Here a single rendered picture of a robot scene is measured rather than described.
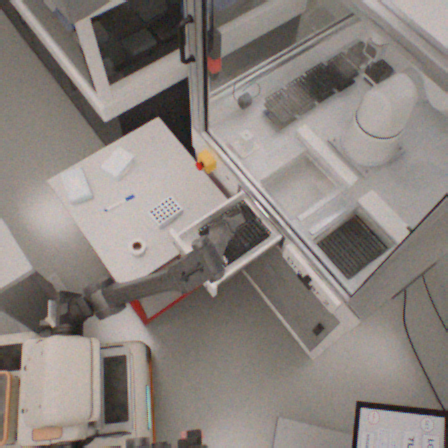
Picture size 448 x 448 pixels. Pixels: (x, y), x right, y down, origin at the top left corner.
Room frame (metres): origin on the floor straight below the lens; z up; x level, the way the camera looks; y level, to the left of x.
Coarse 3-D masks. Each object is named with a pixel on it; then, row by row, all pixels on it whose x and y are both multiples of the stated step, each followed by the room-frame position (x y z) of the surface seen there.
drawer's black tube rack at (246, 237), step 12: (240, 204) 0.87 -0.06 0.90; (252, 216) 0.82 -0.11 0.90; (240, 228) 0.76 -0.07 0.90; (252, 228) 0.77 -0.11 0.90; (264, 228) 0.77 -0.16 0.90; (240, 240) 0.71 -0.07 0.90; (252, 240) 0.73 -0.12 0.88; (264, 240) 0.73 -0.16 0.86; (228, 252) 0.66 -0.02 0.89; (240, 252) 0.67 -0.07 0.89; (228, 264) 0.63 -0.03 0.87
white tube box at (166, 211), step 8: (168, 200) 0.92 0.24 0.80; (152, 208) 0.88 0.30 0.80; (160, 208) 0.88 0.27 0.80; (168, 208) 0.88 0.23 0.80; (176, 208) 0.89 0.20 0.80; (152, 216) 0.84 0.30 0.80; (160, 216) 0.86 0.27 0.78; (168, 216) 0.85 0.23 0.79; (176, 216) 0.86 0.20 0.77; (160, 224) 0.81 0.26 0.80
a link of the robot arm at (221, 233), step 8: (216, 224) 0.63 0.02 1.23; (224, 224) 0.62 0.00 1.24; (216, 232) 0.56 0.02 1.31; (224, 232) 0.57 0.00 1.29; (232, 232) 0.63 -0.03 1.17; (200, 240) 0.45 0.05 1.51; (208, 240) 0.47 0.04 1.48; (216, 240) 0.50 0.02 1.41; (224, 240) 0.53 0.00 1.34; (192, 248) 0.43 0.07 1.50; (200, 248) 0.43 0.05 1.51; (216, 248) 0.45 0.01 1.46; (224, 248) 0.49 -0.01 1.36; (224, 272) 0.40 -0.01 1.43; (216, 280) 0.37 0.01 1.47
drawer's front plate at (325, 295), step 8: (288, 248) 0.68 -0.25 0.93; (296, 256) 0.65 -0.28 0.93; (296, 264) 0.64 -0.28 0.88; (304, 264) 0.62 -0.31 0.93; (296, 272) 0.62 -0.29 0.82; (304, 272) 0.60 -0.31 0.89; (312, 272) 0.59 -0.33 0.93; (312, 280) 0.57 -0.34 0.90; (320, 280) 0.56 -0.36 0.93; (312, 288) 0.56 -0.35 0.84; (320, 288) 0.54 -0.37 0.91; (328, 288) 0.53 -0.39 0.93; (320, 296) 0.52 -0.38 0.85; (328, 296) 0.50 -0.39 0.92; (328, 304) 0.49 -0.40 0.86; (336, 304) 0.47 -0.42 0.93
